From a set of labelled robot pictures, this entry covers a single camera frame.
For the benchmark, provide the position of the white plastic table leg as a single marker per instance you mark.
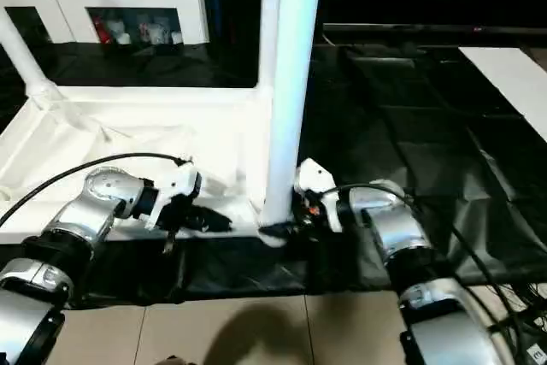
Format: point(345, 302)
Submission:
point(26, 61)
point(295, 57)
point(269, 14)

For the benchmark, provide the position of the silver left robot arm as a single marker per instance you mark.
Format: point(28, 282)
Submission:
point(85, 211)

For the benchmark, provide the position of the black work mat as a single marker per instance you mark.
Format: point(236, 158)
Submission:
point(427, 143)

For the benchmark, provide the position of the white flat board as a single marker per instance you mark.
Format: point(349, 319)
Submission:
point(513, 83)

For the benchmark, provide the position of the black stand base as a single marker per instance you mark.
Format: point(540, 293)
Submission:
point(526, 326)

